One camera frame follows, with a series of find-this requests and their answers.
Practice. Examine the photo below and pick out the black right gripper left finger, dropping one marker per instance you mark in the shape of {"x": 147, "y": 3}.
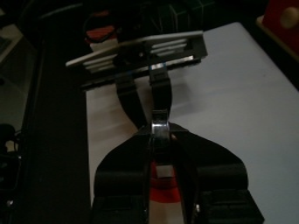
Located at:
{"x": 120, "y": 186}

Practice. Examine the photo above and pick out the red drawer with wooden knob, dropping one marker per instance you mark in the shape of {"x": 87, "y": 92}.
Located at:
{"x": 272, "y": 11}

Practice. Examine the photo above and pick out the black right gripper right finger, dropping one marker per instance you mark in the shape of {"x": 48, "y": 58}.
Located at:
{"x": 217, "y": 189}

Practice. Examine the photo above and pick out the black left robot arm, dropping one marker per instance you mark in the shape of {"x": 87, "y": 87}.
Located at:
{"x": 132, "y": 23}

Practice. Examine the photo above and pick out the wooden drawer cabinet frame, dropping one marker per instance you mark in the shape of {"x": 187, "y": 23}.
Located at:
{"x": 277, "y": 40}

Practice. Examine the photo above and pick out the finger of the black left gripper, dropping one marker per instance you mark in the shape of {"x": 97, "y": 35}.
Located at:
{"x": 129, "y": 96}
{"x": 161, "y": 90}

